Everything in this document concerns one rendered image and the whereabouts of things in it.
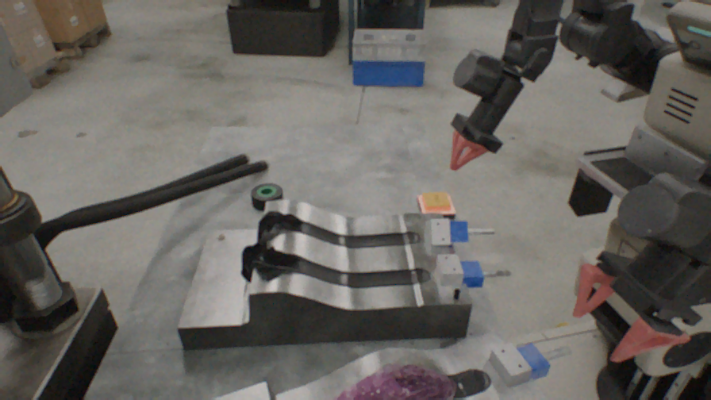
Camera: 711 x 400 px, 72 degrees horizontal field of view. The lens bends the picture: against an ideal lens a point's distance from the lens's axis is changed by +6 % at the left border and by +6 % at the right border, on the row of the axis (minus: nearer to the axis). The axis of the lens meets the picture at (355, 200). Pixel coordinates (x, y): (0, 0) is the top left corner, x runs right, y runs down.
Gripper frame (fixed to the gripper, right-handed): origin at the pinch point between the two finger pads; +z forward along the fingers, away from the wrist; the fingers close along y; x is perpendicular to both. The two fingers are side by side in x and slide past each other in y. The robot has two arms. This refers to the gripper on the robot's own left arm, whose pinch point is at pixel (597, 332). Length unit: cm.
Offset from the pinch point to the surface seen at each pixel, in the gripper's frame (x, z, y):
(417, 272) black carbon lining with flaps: -7.1, 15.8, -26.4
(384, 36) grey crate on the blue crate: 114, 22, -366
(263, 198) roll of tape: -27, 31, -66
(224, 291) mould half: -37, 34, -34
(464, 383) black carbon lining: -5.7, 19.2, -5.8
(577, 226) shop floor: 149, 37, -122
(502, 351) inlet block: -0.7, 13.6, -7.7
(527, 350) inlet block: 3.5, 12.4, -7.6
